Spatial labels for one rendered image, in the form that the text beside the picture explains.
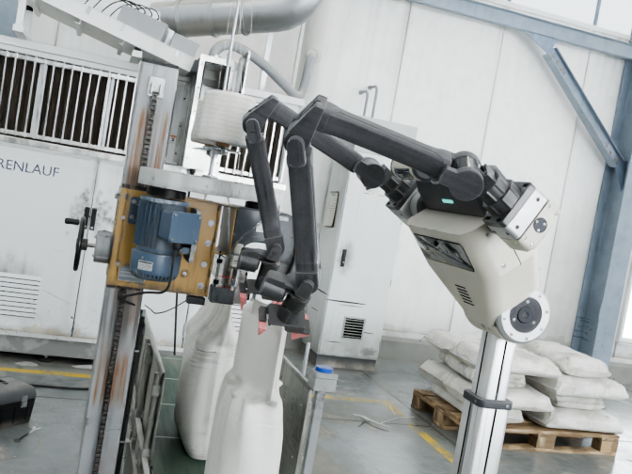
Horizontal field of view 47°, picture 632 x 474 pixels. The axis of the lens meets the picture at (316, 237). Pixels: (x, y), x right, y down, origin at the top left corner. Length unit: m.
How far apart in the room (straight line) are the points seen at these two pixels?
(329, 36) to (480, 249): 4.09
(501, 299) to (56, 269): 3.73
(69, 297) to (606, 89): 5.63
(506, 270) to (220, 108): 0.97
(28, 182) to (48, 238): 0.38
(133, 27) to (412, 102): 3.07
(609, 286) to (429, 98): 2.62
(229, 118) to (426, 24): 5.09
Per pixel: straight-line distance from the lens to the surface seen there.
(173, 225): 2.14
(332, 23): 5.79
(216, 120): 2.24
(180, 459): 2.85
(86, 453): 2.64
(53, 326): 5.25
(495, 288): 1.89
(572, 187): 7.94
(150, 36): 4.91
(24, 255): 5.18
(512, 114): 7.54
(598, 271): 8.11
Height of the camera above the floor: 1.41
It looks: 3 degrees down
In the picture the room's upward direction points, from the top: 10 degrees clockwise
